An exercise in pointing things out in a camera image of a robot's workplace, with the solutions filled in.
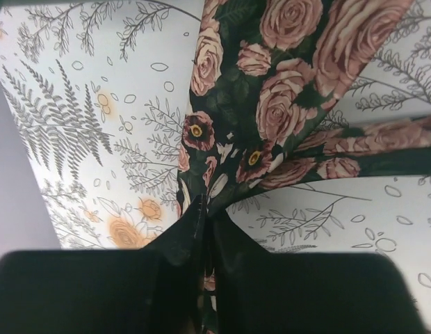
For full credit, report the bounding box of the floral patterned table mat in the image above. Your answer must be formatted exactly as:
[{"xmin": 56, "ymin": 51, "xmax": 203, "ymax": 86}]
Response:
[{"xmin": 0, "ymin": 1, "xmax": 431, "ymax": 325}]

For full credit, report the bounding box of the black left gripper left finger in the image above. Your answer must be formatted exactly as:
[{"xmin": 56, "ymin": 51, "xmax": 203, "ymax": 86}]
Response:
[{"xmin": 0, "ymin": 196, "xmax": 206, "ymax": 333}]

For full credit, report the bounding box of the pink rose floral tie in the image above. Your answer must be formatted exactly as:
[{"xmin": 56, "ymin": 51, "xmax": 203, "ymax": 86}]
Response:
[{"xmin": 177, "ymin": 1, "xmax": 431, "ymax": 214}]

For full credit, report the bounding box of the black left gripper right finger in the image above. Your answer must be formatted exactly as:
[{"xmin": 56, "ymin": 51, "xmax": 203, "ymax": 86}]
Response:
[{"xmin": 212, "ymin": 212, "xmax": 426, "ymax": 333}]

